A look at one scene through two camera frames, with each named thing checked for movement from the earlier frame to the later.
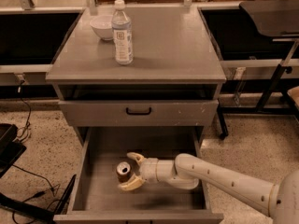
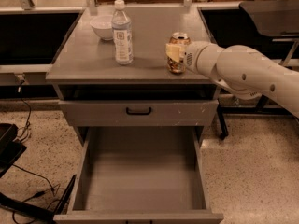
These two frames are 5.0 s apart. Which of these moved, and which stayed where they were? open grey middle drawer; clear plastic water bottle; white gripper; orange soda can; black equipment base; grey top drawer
Moved: white gripper; orange soda can
Stayed: open grey middle drawer; grey top drawer; black equipment base; clear plastic water bottle
